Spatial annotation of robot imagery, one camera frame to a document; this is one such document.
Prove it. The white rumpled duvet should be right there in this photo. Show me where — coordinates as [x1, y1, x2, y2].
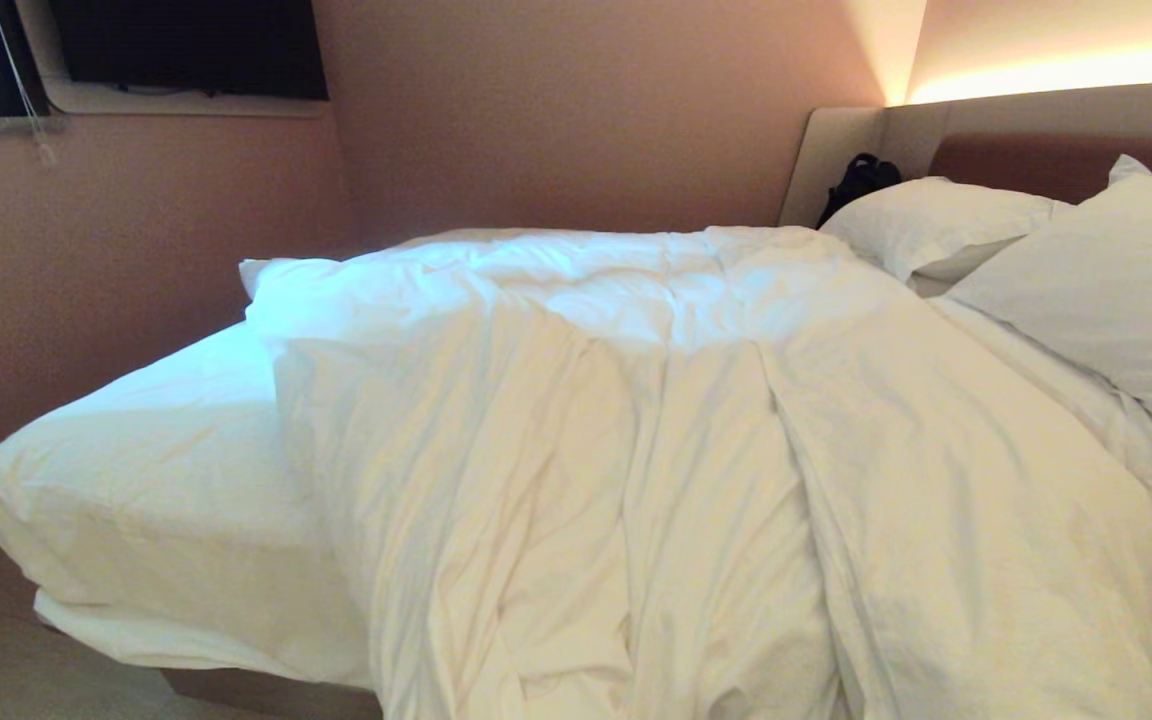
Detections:
[239, 226, 1152, 720]

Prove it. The white bed mattress sheet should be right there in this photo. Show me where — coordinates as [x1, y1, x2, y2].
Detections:
[0, 320, 374, 691]

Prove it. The black bag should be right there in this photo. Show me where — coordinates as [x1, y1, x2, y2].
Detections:
[816, 153, 903, 229]

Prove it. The small white pillow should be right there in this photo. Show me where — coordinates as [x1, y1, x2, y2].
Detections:
[820, 176, 1073, 298]

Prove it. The padded headboard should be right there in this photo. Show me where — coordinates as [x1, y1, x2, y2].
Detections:
[779, 80, 1152, 229]

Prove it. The large white pillow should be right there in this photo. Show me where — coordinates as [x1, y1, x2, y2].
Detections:
[944, 154, 1152, 471]

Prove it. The black wall television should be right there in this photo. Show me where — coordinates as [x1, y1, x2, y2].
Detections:
[48, 0, 329, 101]

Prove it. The white blind cord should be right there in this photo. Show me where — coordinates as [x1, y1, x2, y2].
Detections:
[0, 0, 57, 167]

